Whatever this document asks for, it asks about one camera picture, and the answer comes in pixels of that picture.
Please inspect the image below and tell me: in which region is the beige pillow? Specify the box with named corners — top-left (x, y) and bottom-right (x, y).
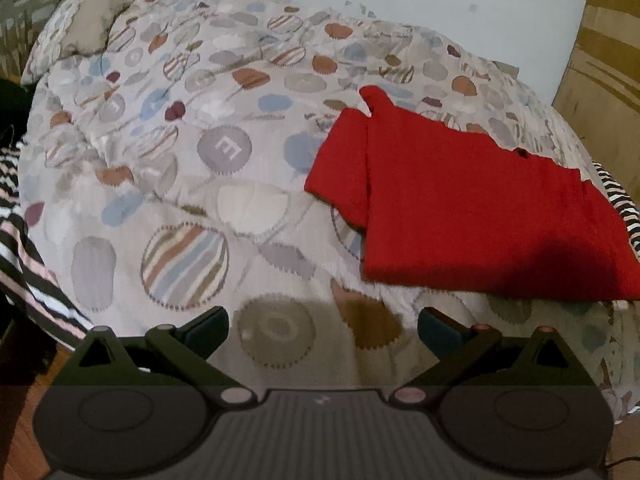
top-left (20, 0), bottom-right (167, 87)

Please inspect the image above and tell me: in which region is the brown patterned curtain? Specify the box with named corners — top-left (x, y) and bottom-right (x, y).
top-left (551, 0), bottom-right (640, 162)

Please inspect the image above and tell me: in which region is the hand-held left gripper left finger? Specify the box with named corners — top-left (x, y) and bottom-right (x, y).
top-left (50, 305), bottom-right (258, 407)

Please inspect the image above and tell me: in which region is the red long-sleeved dress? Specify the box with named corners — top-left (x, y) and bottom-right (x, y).
top-left (304, 86), bottom-right (640, 302)

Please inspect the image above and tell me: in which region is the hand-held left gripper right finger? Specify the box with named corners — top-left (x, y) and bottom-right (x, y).
top-left (391, 306), bottom-right (596, 407)

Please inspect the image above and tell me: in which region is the patterned quilt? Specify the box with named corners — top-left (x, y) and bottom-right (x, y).
top-left (17, 0), bottom-right (640, 422)

